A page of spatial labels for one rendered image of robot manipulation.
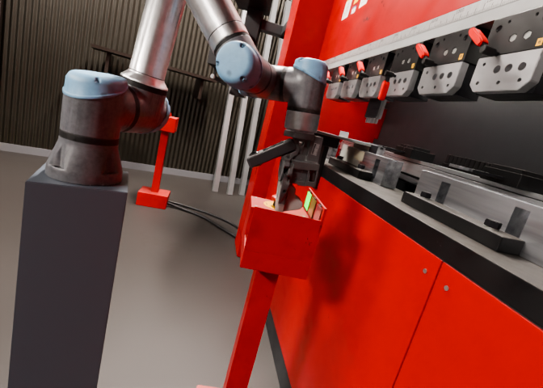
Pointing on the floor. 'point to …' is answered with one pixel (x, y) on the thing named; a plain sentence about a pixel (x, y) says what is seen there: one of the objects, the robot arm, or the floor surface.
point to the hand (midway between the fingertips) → (276, 214)
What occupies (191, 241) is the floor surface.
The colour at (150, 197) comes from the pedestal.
